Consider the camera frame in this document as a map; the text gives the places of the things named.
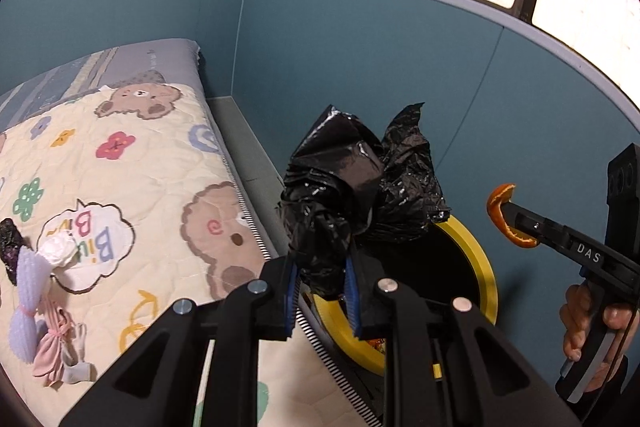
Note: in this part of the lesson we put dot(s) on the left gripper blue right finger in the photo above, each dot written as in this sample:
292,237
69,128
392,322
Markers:
352,298

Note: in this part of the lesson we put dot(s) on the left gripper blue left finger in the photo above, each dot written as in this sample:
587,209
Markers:
291,301

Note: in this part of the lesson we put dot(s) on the white tissue wad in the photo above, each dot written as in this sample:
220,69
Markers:
58,249

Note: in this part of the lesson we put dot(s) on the pink cloth bundle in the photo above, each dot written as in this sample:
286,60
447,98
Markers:
60,357

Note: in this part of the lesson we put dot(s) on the white foam net sleeve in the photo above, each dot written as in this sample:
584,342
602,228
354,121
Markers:
33,273

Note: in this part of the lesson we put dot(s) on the black patterned plastic bag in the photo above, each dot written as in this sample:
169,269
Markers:
16,256

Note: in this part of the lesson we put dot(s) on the yellow rimmed black trash bin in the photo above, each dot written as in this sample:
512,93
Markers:
444,262

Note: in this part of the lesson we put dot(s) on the person's right hand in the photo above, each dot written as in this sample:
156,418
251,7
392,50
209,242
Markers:
576,317

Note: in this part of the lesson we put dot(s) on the cream bear print quilt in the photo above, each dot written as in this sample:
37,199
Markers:
135,174

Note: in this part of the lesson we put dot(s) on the grey striped bed mattress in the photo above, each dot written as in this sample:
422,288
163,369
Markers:
179,61

